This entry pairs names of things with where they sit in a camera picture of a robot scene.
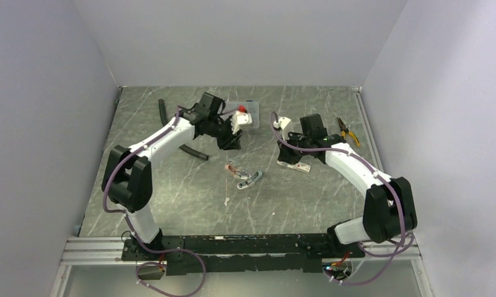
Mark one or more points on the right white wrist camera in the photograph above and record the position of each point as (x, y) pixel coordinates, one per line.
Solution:
(284, 127)

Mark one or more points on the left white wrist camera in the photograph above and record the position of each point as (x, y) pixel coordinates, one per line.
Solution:
(240, 118)

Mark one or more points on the yellow black pliers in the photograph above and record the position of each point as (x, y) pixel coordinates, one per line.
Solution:
(345, 131)

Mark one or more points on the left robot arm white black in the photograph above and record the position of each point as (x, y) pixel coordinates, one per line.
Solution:
(127, 183)

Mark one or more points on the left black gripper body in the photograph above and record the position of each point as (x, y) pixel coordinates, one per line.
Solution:
(221, 131)

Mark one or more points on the clear plastic organizer box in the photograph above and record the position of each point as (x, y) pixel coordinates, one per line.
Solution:
(252, 108)

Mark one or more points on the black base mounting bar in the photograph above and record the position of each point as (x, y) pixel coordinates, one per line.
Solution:
(307, 252)

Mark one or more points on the aluminium frame rail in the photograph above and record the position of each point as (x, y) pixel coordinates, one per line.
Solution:
(110, 250)

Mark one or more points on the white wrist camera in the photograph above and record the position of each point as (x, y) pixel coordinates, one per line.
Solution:
(240, 118)
(284, 127)

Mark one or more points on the blue mini stapler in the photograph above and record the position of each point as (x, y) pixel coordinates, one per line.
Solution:
(251, 181)

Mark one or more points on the pink mini stapler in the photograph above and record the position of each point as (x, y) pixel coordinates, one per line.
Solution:
(237, 173)

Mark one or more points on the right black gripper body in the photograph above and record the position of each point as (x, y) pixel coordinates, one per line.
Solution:
(293, 156)

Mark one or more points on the white staple box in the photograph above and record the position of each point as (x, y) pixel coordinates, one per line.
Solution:
(302, 167)

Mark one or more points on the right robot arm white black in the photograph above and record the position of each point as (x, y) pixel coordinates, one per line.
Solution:
(388, 209)

